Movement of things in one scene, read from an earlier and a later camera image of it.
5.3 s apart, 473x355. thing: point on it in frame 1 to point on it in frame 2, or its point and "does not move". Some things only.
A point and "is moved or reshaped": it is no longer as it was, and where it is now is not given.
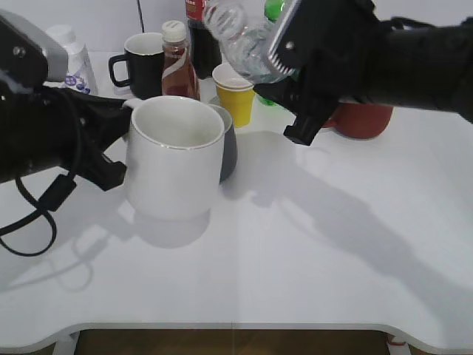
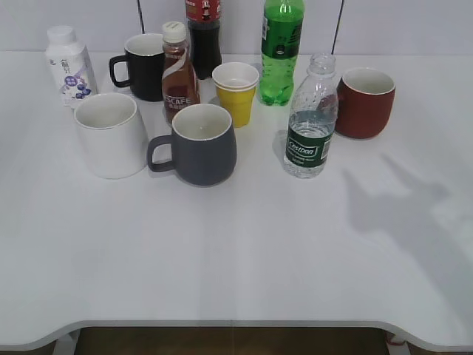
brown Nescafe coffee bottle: [179, 72] does not move
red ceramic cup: [359, 121] does not move
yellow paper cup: [236, 93] does not move
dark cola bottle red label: [205, 45] does not move
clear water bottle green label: [246, 35] to [312, 117]
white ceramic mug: [173, 153] is moved or reshaped
